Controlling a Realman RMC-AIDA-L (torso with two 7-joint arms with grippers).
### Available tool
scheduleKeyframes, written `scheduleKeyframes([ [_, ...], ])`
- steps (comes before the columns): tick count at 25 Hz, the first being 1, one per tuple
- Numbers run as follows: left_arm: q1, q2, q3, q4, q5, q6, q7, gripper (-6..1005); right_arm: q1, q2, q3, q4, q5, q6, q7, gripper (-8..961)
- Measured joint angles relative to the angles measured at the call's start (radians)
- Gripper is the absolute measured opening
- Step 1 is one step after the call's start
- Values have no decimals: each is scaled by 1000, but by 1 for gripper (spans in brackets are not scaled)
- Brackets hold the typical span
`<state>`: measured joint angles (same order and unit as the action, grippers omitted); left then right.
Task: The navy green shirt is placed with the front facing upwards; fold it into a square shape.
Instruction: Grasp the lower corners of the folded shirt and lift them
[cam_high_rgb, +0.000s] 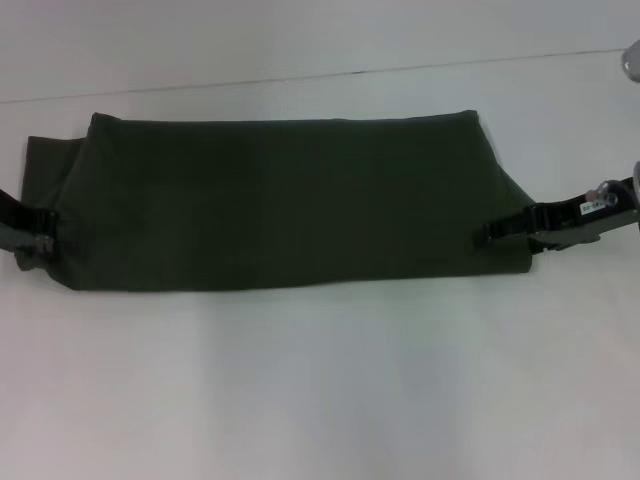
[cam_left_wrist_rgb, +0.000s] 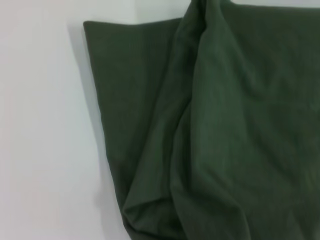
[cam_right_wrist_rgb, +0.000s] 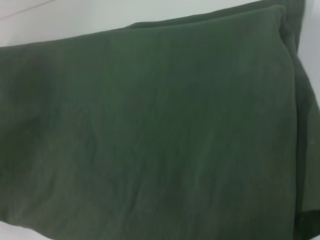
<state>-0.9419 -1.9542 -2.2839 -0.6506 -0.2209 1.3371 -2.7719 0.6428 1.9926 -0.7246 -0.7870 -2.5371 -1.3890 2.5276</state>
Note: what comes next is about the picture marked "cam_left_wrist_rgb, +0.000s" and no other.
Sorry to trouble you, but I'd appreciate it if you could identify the dark green FREE T-shirt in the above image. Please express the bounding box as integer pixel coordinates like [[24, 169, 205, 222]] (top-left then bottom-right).
[[82, 0, 320, 240]]

